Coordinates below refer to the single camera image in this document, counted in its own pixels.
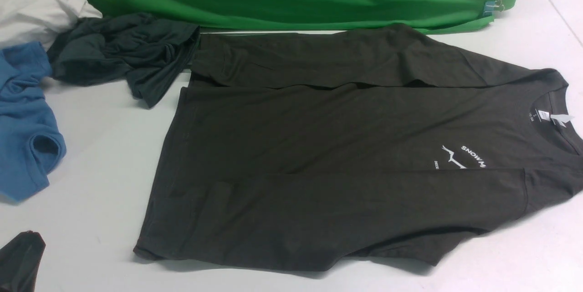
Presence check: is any blue crumpled garment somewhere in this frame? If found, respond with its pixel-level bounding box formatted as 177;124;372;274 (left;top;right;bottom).
0;41;66;202

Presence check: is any blue binder clip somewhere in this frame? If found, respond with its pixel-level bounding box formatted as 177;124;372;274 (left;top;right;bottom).
482;0;505;17

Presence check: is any dark teal crumpled garment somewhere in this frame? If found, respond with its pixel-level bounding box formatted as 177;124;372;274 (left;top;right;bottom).
47;13;200;108

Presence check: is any white crumpled garment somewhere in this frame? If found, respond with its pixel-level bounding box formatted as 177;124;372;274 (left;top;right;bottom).
0;0;102;50

